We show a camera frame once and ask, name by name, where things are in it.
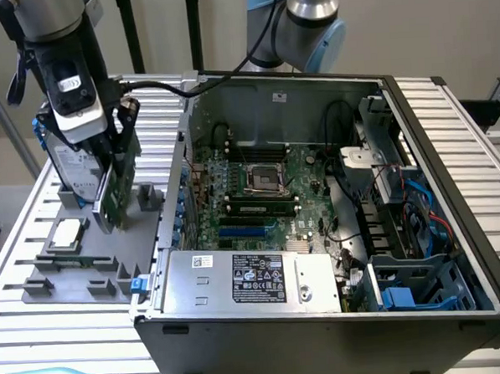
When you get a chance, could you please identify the black open PC case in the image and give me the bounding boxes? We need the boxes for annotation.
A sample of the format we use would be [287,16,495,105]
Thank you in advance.
[119,54,500,374]

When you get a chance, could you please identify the green graphics card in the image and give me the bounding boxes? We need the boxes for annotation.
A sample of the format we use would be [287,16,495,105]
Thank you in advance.
[88,129,147,236]

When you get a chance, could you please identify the red wire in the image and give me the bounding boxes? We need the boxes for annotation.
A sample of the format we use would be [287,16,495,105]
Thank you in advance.
[427,210,456,252]

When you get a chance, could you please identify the green motherboard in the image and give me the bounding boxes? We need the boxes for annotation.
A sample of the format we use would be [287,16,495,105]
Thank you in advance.
[179,141,343,264]

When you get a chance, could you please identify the blue wire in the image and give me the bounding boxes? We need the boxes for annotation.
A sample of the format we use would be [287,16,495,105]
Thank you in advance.
[399,176,438,260]

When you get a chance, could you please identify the black bracket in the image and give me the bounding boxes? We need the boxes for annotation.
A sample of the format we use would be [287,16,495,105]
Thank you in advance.
[457,96,500,134]

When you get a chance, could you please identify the grey disk bay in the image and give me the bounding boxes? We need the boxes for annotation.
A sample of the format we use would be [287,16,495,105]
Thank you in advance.
[363,246,481,316]

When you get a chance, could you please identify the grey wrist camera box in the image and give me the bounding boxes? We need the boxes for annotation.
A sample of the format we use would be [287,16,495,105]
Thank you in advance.
[51,100,110,146]

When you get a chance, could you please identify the silver CPU chip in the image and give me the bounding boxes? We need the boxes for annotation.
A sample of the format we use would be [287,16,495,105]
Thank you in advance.
[51,218,90,249]

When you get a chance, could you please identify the grey parts rack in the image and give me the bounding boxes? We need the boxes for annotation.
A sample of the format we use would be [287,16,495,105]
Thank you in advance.
[14,179,172,310]

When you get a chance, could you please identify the aluminium frame bar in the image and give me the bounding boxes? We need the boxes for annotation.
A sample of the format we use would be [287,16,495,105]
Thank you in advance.
[0,50,42,181]

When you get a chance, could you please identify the blue strap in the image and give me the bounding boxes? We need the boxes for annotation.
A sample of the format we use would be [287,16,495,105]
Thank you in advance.
[3,46,36,106]

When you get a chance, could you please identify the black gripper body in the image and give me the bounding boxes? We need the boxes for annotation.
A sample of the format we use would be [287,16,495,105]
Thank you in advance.
[22,18,125,136]

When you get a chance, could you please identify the silver power supply unit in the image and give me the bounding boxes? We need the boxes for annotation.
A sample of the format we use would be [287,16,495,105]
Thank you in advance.
[151,241,342,324]

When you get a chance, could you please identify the CPU socket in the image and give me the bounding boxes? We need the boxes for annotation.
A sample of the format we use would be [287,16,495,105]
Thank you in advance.
[240,160,292,197]

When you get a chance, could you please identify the blue case latch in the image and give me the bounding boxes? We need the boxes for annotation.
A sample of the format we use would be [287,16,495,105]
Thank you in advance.
[129,274,151,295]

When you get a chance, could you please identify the black RAM stick with label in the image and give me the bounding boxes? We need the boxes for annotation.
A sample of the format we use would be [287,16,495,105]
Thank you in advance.
[224,196,299,220]

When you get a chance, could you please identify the black expansion slot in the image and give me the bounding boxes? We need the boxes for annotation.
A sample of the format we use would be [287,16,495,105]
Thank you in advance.
[216,213,266,228]

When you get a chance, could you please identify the silver drive cage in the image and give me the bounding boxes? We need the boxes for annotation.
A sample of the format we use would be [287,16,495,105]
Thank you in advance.
[335,93,424,194]

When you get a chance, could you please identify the blue expansion slot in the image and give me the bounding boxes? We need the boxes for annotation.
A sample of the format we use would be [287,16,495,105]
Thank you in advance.
[217,223,267,241]

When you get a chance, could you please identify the black tripod pole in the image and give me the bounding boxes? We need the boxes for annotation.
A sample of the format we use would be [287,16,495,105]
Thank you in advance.
[183,0,206,72]
[113,0,147,76]

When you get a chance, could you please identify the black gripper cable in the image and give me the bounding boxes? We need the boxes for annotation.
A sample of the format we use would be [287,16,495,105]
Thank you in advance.
[113,0,291,104]

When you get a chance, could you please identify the silver hard disk blue rails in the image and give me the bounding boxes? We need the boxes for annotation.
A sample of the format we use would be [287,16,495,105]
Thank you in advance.
[30,98,110,208]

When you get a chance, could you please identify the green RAM stick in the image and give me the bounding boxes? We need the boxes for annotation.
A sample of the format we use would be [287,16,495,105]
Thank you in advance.
[34,253,113,271]

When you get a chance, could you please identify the small silver heatsink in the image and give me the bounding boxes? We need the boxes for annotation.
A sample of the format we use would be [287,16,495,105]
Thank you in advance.
[285,238,314,254]

